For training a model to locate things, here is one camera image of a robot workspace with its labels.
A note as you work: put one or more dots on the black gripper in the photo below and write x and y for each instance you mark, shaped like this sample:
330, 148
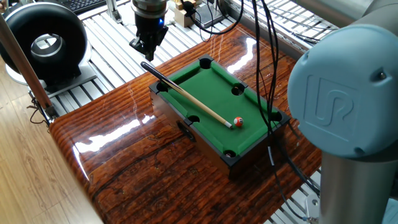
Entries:
149, 26

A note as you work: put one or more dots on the orange striped pool ball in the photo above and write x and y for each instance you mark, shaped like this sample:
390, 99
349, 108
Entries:
238, 121

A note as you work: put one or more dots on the grey light-blue robot arm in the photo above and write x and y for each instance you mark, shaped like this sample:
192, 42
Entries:
342, 93

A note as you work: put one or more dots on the mini green felt pool table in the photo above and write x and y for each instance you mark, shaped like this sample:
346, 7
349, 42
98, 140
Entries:
214, 93

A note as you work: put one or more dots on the dark pool ball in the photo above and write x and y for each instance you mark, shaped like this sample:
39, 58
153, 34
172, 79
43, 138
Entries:
230, 154

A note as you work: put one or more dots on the white plastic sheet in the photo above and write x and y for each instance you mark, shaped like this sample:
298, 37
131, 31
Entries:
127, 14

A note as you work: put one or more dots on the light wooden block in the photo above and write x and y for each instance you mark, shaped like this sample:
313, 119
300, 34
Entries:
183, 18

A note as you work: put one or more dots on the dark flat device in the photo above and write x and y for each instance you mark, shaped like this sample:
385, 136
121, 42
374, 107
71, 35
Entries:
211, 17

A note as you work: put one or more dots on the black keyboard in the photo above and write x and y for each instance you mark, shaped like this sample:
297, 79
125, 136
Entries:
81, 4

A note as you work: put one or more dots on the glossy wooden board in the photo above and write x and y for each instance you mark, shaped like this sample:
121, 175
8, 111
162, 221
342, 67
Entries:
140, 174

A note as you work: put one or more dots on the silver robot mounting plate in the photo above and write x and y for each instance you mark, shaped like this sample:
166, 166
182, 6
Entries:
312, 208

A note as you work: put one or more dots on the aluminium post with bracket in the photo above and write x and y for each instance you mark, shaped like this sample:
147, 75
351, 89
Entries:
113, 12

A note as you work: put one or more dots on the grey aluminium rail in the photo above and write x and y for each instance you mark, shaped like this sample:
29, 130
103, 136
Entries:
292, 46

